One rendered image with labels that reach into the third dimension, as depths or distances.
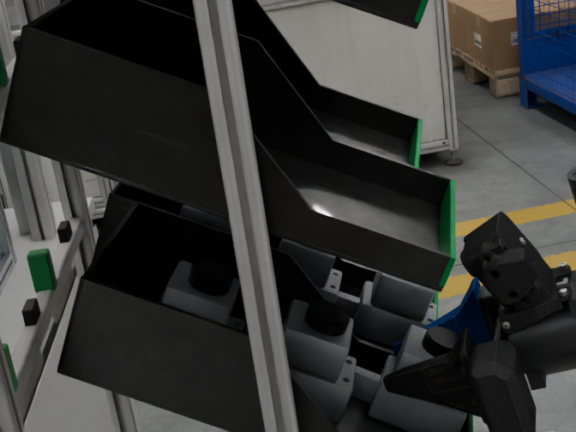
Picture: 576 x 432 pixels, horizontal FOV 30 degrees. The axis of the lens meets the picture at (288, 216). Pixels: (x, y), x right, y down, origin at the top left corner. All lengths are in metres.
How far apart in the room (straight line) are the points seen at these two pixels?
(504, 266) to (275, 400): 0.17
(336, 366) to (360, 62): 3.87
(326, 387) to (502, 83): 4.97
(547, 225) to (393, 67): 1.00
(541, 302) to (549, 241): 3.26
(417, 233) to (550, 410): 2.32
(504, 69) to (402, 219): 4.95
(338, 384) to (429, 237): 0.12
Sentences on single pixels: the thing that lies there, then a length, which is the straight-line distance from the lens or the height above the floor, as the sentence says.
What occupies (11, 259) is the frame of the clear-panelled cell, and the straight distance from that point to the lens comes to 2.11.
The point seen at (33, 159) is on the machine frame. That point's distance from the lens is 2.16.
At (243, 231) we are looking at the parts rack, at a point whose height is 1.41.
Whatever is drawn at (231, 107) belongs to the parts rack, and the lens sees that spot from 0.59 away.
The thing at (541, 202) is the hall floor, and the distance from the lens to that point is 4.32.
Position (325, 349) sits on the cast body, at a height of 1.29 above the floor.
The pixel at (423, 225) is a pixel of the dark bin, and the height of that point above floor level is 1.36.
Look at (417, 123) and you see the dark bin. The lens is 0.89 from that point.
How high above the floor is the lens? 1.64
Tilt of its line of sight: 22 degrees down
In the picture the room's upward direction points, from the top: 8 degrees counter-clockwise
